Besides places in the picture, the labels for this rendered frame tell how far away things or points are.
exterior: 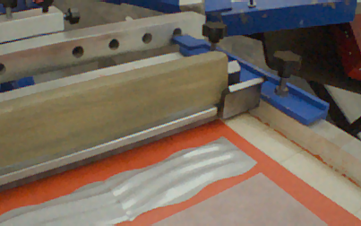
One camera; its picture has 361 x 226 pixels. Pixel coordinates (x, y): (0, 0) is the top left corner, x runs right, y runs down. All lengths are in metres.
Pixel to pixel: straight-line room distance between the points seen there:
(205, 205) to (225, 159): 0.08
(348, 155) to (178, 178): 0.21
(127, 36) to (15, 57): 0.20
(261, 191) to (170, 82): 0.17
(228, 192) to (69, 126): 0.19
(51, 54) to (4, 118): 0.25
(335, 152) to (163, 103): 0.22
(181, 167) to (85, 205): 0.12
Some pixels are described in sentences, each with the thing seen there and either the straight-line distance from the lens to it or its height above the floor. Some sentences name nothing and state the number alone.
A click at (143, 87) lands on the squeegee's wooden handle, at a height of 1.29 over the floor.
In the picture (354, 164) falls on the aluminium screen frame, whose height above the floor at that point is 1.34.
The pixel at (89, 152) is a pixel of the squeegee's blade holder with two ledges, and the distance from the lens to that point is 0.39.
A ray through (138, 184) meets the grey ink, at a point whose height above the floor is 1.25.
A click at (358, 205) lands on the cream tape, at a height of 1.33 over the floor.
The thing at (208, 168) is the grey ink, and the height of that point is 1.26.
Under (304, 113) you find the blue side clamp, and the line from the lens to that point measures 0.49.
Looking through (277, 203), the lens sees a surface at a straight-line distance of 0.41.
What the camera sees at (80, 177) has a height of 1.22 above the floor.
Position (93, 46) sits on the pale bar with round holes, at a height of 1.15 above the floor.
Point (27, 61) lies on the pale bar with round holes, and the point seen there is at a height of 1.15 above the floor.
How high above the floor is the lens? 1.62
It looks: 53 degrees down
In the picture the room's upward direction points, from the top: 28 degrees clockwise
